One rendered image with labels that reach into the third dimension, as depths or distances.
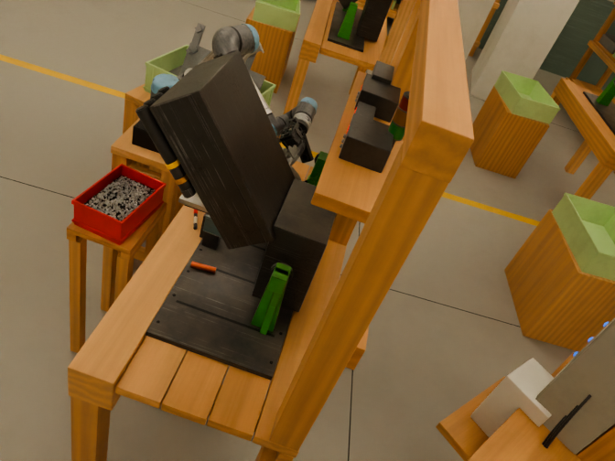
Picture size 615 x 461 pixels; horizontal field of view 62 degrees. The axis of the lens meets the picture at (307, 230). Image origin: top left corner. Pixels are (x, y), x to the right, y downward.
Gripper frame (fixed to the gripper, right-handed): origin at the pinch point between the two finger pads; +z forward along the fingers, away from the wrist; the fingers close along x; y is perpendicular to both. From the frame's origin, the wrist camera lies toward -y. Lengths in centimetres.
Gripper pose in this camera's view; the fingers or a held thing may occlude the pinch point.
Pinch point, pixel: (287, 165)
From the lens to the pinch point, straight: 195.2
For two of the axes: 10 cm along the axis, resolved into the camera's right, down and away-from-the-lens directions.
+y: -5.3, -6.3, -5.7
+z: -2.7, 7.6, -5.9
